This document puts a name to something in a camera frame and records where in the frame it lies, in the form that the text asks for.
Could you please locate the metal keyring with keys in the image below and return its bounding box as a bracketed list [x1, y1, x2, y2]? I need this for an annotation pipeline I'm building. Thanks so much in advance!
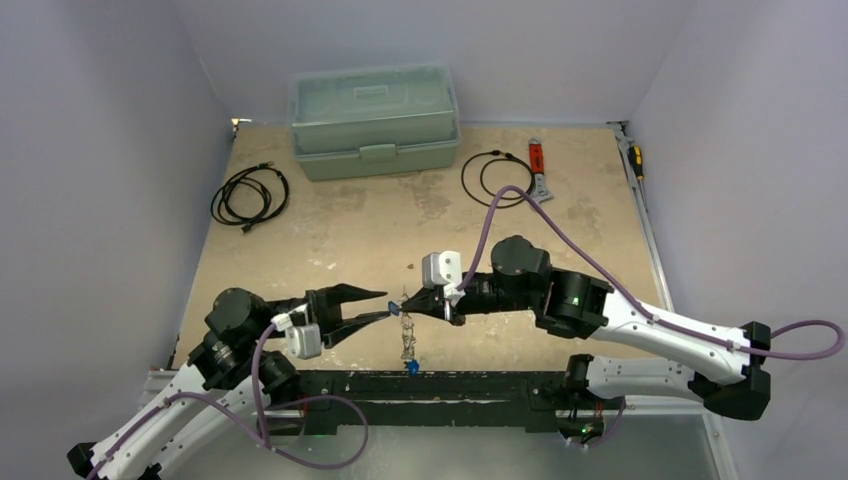
[398, 309, 420, 376]

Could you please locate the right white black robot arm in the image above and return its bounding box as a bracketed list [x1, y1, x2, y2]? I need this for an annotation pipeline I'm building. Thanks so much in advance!
[399, 235, 771, 421]

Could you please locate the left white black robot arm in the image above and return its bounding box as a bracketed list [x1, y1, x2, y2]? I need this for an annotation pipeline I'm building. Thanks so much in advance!
[67, 283, 389, 479]

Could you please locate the green plastic toolbox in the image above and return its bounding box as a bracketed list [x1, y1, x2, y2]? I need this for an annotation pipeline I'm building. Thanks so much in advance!
[288, 63, 461, 182]

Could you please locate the yellow black screwdriver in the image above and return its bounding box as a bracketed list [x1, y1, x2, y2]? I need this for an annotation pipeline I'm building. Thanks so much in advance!
[627, 145, 644, 182]

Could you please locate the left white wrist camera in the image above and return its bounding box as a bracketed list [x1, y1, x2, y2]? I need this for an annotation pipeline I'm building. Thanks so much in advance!
[271, 305, 323, 360]

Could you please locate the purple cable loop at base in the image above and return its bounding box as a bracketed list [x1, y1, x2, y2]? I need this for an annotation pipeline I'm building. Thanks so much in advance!
[255, 390, 370, 470]

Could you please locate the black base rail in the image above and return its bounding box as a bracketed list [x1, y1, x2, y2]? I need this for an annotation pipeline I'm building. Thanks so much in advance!
[266, 370, 604, 435]

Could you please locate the red handled adjustable wrench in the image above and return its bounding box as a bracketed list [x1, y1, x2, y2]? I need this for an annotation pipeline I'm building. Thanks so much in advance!
[528, 137, 553, 203]

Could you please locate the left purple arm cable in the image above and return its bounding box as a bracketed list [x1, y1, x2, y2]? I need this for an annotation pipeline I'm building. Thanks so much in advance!
[86, 321, 280, 480]

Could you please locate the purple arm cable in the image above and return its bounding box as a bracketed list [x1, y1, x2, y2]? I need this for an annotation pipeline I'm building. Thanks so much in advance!
[86, 321, 280, 480]
[460, 184, 847, 362]

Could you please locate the coiled black cable left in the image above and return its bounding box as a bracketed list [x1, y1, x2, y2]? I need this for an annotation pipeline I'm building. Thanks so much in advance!
[210, 164, 291, 234]

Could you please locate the coiled thin black cable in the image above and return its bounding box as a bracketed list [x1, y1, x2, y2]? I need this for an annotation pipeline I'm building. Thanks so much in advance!
[460, 150, 537, 210]

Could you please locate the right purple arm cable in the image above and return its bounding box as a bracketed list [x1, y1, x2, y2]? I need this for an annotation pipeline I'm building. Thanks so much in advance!
[460, 184, 847, 362]

